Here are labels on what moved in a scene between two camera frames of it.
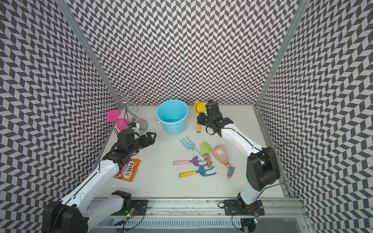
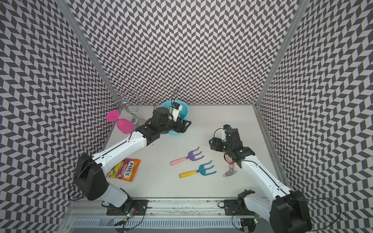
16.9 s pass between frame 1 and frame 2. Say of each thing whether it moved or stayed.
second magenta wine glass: stayed
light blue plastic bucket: stayed
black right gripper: moved
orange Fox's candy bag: stayed
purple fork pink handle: moved
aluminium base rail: stayed
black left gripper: moved
